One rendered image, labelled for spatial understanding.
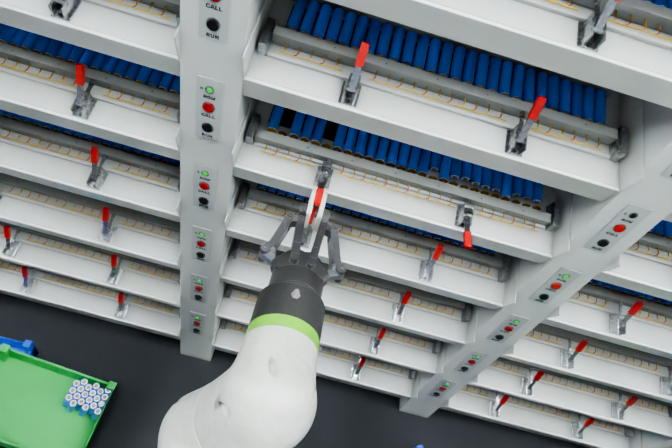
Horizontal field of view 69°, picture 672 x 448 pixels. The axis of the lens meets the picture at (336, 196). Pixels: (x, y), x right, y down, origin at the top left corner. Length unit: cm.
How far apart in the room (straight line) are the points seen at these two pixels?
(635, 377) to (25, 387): 156
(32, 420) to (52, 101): 89
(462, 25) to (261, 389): 49
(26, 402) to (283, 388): 112
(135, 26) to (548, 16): 58
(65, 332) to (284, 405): 123
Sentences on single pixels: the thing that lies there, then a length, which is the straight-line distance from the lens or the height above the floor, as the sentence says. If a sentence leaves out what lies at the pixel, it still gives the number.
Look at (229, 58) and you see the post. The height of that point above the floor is 109.
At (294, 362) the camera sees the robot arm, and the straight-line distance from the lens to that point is 57.
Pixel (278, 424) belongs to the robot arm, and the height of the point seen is 99.
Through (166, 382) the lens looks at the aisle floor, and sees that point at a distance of 161.
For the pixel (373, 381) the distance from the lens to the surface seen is 156.
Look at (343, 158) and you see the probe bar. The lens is 88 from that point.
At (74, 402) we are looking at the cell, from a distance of 153.
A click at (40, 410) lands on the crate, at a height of 4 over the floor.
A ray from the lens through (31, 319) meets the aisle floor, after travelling 176.
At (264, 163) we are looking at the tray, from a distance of 89.
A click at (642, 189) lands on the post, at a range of 89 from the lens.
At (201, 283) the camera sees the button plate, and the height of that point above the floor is 45.
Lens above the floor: 151
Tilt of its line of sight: 47 degrees down
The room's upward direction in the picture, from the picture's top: 20 degrees clockwise
